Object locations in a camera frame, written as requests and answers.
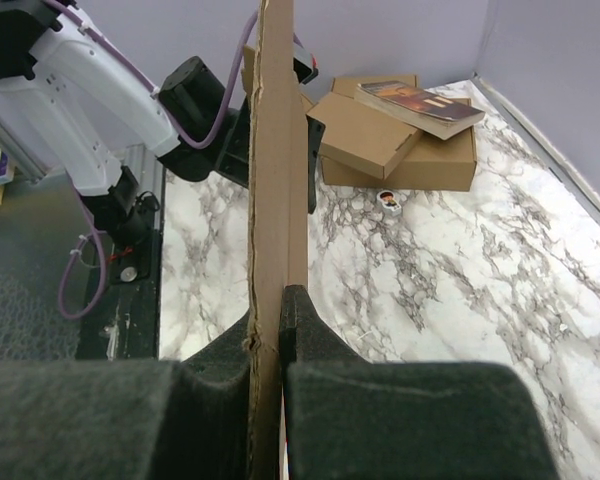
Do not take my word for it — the paperback book dark cover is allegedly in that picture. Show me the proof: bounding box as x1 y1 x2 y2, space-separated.
354 81 485 140

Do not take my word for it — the large bottom cardboard box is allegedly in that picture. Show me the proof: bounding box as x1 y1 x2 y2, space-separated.
320 74 478 193

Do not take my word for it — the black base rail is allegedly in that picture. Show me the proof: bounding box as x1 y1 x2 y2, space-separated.
74 164 169 361

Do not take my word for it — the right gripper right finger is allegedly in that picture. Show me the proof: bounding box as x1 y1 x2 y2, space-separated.
279 285 559 479

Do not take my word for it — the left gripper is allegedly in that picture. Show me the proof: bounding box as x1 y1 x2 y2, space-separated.
215 99 325 214

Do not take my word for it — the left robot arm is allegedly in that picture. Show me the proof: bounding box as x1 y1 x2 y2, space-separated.
0 1 255 283

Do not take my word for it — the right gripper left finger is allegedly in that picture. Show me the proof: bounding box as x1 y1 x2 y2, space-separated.
0 320 249 479

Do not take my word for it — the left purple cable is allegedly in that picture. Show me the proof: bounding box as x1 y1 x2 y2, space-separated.
44 0 260 321

